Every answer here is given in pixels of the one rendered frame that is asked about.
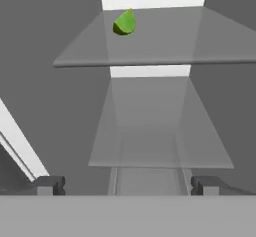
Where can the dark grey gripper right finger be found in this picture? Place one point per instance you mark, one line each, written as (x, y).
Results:
(206, 183)

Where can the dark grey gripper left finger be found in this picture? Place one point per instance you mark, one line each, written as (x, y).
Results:
(50, 183)

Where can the white fridge door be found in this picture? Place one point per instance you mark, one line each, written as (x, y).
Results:
(20, 141)

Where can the grey fridge drawer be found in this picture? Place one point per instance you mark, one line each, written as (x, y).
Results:
(150, 181)

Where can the green lemon wedge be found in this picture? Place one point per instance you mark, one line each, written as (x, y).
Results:
(125, 23)

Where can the grey glass fridge shelf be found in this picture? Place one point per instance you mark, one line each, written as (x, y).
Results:
(160, 124)
(156, 37)

